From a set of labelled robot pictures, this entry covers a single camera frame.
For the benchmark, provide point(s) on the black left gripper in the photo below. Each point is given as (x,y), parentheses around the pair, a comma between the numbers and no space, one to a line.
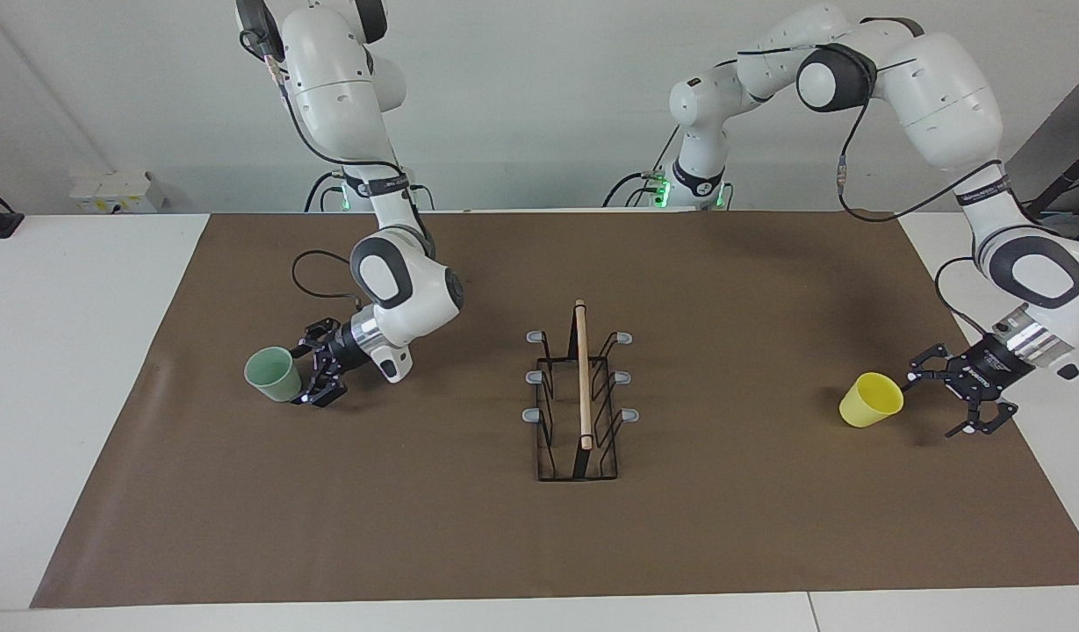
(996,369)

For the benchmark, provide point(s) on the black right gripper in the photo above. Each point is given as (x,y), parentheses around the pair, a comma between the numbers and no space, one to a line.
(344,351)

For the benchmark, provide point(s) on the pale green plastic cup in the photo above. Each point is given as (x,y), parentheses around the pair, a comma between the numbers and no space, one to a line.
(280,382)

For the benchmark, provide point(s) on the yellow plastic cup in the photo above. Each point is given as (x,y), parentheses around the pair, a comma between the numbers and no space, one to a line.
(859,408)

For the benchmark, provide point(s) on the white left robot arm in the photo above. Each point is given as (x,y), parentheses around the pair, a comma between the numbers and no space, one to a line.
(943,88)

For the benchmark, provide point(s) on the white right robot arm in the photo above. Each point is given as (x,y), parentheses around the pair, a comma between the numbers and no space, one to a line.
(337,79)

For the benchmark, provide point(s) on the brown table mat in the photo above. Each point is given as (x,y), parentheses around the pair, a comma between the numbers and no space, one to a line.
(416,509)

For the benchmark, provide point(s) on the black stand pole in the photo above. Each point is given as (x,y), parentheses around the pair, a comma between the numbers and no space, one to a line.
(1070,175)

